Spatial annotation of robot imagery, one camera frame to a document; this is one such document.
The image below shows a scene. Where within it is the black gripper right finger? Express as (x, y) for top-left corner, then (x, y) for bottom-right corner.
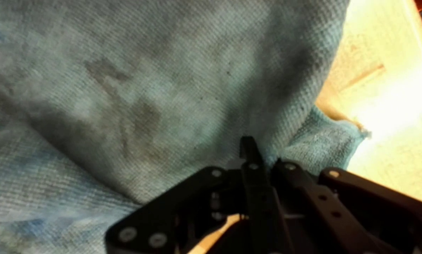
(271, 160), (422, 254)

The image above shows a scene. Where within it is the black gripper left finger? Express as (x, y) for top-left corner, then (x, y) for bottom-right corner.
(103, 136), (286, 254)

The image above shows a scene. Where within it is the blue towel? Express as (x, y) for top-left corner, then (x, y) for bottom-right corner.
(0, 0), (371, 254)

